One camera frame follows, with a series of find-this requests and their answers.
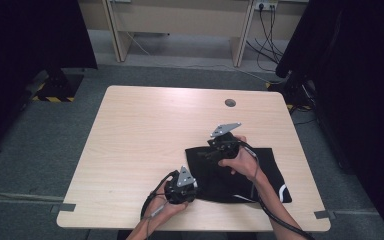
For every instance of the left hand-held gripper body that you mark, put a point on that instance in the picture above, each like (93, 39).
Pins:
(180, 191)

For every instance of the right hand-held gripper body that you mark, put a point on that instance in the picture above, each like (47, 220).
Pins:
(225, 146)

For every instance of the black tank top white trim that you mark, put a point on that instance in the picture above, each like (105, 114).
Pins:
(226, 186)

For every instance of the person's left hand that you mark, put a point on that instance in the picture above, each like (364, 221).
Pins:
(161, 210)

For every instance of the person's right hand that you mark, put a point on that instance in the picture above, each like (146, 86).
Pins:
(245, 163)

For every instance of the grey round table grommet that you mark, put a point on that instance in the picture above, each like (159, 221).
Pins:
(230, 102)

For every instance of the black stand base hazard tape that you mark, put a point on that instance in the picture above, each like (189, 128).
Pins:
(295, 93)
(58, 88)

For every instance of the grey tape strip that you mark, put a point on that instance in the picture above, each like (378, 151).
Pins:
(325, 214)
(63, 207)

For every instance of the black curtain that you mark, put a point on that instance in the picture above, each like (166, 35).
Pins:
(363, 83)
(20, 50)

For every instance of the white wall power socket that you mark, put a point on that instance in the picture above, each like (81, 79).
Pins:
(265, 4)

